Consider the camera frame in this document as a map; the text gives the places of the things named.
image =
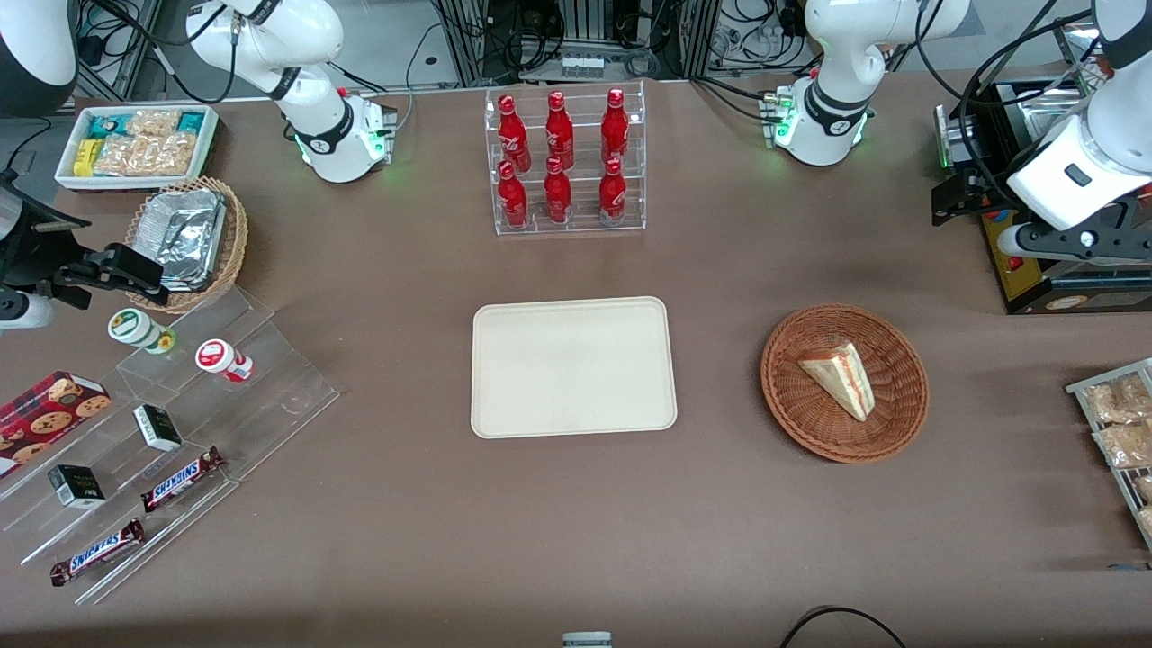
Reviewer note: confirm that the triangular sandwich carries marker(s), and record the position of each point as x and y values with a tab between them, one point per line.
841	373

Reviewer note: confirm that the Snickers chocolate bar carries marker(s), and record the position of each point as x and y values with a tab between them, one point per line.
97	552
180	480

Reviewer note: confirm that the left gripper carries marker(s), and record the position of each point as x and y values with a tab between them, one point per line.
976	187

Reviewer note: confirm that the green cap yoghurt bottle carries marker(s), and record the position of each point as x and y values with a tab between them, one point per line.
135	328

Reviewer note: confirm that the clear acrylic stepped display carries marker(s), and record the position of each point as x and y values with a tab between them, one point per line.
270	405

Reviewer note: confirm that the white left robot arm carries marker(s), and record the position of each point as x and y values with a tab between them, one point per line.
837	54

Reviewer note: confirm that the light oval wicker basket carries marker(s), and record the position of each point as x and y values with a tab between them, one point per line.
236	243

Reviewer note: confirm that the yellow snack pack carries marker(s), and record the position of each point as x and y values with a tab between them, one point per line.
85	157

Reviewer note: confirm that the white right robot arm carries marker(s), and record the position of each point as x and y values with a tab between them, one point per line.
297	36

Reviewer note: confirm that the red cola bottle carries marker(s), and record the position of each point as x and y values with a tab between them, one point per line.
612	196
513	135
513	200
557	196
615	130
559	133

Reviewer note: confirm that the red plaid cookie box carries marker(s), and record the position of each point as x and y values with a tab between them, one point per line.
49	414

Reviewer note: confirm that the cream rectangular tray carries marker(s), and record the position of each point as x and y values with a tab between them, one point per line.
573	369

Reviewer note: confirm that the small black box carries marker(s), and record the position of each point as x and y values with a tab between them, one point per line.
76	486
157	427

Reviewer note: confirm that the aluminium frame equipment rack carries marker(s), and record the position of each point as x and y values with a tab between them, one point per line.
585	27

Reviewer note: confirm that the clear acrylic bottle rack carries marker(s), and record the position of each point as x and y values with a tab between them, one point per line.
580	225

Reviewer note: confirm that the large clear cracker bag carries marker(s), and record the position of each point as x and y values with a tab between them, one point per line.
148	155

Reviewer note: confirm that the clear fried snack bag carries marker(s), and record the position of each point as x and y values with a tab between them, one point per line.
1125	444
1147	520
1145	488
1120	400

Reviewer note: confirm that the small grey device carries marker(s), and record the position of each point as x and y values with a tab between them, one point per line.
587	640

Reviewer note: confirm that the steel warmer pan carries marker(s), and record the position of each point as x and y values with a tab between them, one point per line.
1035	112

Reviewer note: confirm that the red cap yoghurt bottle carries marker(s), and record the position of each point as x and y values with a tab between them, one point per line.
219	357

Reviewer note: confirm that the silver foil containers stack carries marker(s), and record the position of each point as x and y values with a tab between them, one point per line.
184	238

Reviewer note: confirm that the black food warmer machine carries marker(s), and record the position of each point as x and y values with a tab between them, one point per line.
1026	283

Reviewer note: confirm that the teal snack pack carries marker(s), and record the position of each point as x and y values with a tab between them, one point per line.
190	121
108	126

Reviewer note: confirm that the small clear cracker bag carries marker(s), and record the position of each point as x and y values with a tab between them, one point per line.
153	122

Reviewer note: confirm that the brown round wicker basket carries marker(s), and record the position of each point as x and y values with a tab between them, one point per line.
810	423

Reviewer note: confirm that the white rectangular snack bin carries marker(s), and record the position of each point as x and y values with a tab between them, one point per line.
209	135

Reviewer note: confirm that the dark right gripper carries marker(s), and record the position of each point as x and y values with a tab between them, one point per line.
31	241

